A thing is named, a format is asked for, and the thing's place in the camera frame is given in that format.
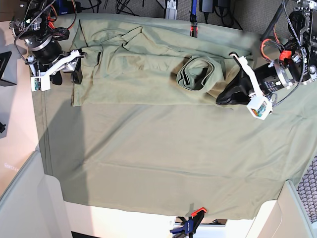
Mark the black power adapter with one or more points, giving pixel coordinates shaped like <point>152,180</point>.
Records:
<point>206,6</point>

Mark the green table cover cloth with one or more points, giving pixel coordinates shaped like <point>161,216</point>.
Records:
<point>172,159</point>

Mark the blue orange clamp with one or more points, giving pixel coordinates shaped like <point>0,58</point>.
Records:
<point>193,19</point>
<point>189,226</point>

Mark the blue orange clamp top middle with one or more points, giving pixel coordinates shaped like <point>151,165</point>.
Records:
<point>193,19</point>

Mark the light green T-shirt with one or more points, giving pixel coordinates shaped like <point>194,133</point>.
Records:
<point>118,75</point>

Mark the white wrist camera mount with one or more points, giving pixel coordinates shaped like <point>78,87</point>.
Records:
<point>259,105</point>
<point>40,74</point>

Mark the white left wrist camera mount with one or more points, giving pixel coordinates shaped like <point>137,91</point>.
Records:
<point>259,105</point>

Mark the black object at left edge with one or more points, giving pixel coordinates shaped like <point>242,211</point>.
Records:
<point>3,130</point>

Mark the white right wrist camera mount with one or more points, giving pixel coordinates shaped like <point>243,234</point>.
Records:
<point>40,74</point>

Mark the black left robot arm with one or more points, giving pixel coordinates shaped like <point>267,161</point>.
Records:
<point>288,65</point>

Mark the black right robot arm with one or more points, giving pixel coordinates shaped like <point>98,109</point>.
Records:
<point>34,24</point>

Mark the blue orange clamp at bottom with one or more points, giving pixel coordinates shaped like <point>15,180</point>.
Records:
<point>189,226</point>

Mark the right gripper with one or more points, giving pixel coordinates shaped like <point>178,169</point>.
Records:
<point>73,67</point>

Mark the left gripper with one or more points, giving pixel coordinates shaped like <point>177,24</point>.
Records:
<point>270,79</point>

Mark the purple patterned fabric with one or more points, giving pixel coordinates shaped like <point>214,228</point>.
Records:
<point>307,190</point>

